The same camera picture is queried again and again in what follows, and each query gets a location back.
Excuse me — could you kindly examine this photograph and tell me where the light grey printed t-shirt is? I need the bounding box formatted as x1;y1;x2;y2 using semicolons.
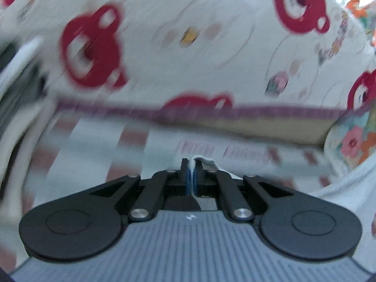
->
189;143;375;281

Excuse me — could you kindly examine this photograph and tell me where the stack of folded clothes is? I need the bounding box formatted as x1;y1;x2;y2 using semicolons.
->
0;34;54;200

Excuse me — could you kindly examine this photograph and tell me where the checked happy dog rug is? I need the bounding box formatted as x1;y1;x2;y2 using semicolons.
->
1;110;337;272

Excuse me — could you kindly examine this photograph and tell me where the floral patchwork quilt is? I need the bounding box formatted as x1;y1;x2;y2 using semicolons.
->
323;0;375;175

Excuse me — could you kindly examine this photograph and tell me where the red bear print bedsheet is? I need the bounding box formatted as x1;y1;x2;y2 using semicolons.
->
1;0;375;118

